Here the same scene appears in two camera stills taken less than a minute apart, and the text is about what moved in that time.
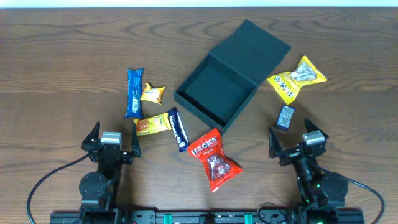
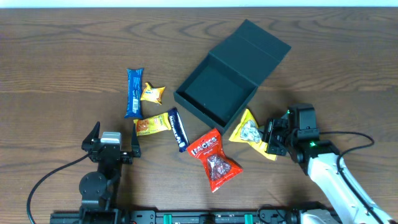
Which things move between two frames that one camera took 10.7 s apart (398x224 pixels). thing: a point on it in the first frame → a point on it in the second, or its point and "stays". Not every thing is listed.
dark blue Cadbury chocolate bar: (178, 126) stays
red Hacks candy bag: (219, 167) stays
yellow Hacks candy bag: (288, 84) → (248, 131)
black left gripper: (110, 152) stays
